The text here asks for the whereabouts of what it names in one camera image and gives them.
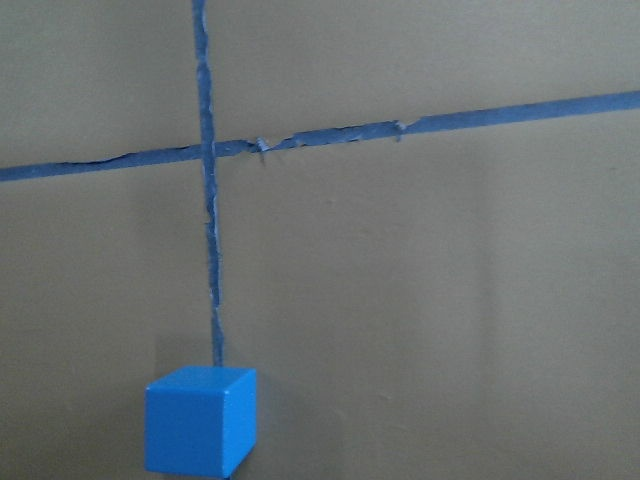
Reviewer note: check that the blue wooden block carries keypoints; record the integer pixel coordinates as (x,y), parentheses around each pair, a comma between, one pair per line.
(200,421)

